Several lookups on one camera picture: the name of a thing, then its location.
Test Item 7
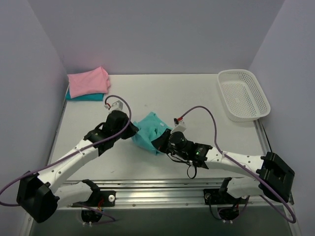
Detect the mint green t-shirt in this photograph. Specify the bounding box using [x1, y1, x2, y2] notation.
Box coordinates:
[131, 112, 172, 155]

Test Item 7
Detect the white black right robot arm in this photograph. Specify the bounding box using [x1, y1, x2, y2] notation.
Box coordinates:
[152, 129, 295, 203]

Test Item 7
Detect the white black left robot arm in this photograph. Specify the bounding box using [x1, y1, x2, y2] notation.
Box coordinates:
[17, 110, 138, 223]

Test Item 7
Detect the folded teal t-shirt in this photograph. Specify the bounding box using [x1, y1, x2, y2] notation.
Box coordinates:
[65, 90, 104, 101]

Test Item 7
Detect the folded pink t-shirt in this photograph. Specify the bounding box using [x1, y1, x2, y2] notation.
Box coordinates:
[67, 66, 111, 98]

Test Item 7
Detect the white perforated plastic basket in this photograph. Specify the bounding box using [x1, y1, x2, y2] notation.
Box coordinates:
[217, 69, 271, 122]

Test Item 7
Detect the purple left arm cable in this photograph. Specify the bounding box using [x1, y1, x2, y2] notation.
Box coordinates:
[0, 95, 133, 225]

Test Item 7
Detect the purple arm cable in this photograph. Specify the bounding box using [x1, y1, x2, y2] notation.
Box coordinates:
[0, 95, 133, 225]
[181, 106, 297, 224]

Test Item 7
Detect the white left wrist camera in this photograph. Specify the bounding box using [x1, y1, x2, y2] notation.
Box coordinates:
[110, 100, 124, 112]

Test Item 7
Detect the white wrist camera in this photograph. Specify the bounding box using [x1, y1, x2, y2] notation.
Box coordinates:
[110, 100, 124, 112]
[171, 119, 187, 133]

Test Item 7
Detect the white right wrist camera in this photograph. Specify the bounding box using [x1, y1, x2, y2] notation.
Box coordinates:
[171, 119, 187, 133]

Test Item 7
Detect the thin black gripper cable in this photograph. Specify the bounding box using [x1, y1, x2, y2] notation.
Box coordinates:
[169, 153, 197, 179]

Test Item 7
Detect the aluminium mounting rail frame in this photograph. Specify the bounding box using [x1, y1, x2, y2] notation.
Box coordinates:
[27, 120, 295, 212]

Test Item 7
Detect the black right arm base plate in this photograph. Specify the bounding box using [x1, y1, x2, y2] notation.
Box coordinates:
[203, 188, 246, 205]

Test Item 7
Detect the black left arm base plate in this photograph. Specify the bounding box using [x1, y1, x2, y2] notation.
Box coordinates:
[72, 190, 116, 207]

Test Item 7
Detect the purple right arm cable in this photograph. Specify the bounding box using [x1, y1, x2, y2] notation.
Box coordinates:
[181, 106, 297, 224]

